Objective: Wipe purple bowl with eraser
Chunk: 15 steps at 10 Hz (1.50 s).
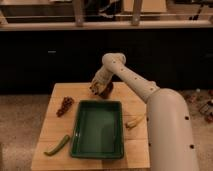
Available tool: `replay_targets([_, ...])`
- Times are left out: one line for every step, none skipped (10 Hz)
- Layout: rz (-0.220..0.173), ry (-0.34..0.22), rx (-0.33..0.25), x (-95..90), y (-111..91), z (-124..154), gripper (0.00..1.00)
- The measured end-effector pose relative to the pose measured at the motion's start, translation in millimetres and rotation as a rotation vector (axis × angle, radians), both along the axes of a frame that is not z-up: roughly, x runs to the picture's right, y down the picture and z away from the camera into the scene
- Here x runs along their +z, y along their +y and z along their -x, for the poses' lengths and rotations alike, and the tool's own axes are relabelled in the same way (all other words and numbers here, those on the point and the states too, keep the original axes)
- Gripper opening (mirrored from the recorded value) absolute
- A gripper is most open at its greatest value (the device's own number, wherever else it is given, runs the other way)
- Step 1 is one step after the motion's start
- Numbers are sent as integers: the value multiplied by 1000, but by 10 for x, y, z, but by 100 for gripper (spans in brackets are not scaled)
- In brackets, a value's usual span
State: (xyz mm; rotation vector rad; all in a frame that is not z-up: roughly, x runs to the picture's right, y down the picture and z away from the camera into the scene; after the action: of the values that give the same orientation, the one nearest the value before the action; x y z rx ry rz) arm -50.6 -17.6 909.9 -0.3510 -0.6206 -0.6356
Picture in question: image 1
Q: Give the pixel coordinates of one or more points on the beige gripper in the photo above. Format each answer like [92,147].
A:
[101,79]

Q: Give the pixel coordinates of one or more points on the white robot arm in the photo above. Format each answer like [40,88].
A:
[172,146]

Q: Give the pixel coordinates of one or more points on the brown grape bunch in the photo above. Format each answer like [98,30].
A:
[65,106]

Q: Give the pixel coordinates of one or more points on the green rectangular tray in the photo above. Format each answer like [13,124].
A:
[98,130]

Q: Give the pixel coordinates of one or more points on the yellow banana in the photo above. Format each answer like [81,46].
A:
[134,122]

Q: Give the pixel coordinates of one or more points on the wooden railing frame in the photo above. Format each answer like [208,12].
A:
[27,15]

